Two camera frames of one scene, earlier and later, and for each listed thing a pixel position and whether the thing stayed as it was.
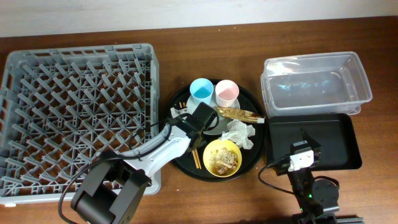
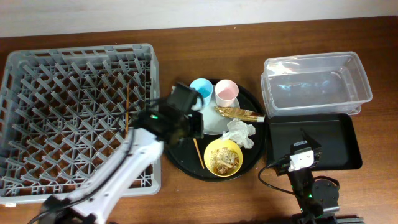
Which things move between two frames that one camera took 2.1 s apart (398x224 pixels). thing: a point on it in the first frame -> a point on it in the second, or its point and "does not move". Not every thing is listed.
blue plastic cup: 201,89 does not move
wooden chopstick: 193,152 -> 127,109
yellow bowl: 222,158 does not move
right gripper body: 298,149 does not move
